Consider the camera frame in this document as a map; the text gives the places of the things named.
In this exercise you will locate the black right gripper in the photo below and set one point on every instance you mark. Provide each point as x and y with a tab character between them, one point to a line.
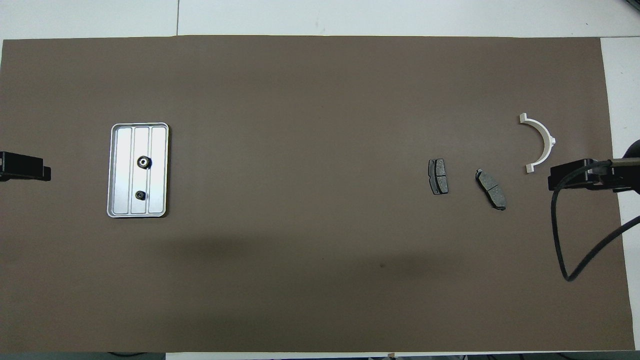
625	179

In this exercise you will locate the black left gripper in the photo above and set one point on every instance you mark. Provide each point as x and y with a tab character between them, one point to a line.
17	165

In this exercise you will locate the small black bearing gear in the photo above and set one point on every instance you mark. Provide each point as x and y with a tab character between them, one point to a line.
141	195

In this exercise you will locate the large black bearing gear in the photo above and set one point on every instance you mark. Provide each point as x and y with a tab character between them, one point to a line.
144	162

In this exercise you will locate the silver metal tray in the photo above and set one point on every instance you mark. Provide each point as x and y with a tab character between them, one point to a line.
157	150

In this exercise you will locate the long grey brake pad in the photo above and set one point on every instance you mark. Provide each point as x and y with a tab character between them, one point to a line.
491	189

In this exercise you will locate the short grey brake pad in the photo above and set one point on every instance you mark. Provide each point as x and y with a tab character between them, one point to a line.
438	176

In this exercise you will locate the brown table mat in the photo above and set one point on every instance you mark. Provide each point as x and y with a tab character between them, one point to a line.
320	150

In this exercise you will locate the white semicircular bracket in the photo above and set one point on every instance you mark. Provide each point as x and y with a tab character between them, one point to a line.
550	142

